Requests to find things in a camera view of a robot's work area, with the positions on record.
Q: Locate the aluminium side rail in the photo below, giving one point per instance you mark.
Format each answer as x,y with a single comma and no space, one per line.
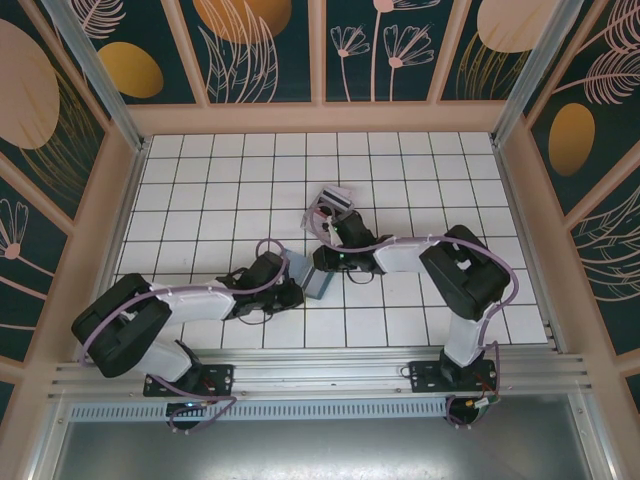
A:
532,240
115,240

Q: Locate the blue card holder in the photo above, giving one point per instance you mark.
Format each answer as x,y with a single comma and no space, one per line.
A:
316,285

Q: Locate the striped credit card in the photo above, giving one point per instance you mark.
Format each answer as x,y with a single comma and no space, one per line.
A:
339,199

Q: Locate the aluminium mounting rail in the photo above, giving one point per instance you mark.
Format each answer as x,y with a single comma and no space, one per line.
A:
320,372

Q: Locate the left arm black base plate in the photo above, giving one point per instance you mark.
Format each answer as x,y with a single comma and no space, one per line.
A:
222,377

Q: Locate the aluminium frame post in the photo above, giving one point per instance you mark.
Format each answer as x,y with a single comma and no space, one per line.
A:
95,65
530,70

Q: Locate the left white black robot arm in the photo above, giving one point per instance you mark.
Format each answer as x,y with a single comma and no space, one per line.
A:
195,300

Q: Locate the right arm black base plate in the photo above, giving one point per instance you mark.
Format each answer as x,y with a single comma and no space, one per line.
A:
425,375

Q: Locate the grey metal sheet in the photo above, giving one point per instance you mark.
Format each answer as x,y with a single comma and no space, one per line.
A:
320,450

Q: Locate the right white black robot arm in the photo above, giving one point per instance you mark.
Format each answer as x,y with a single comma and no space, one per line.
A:
400,257

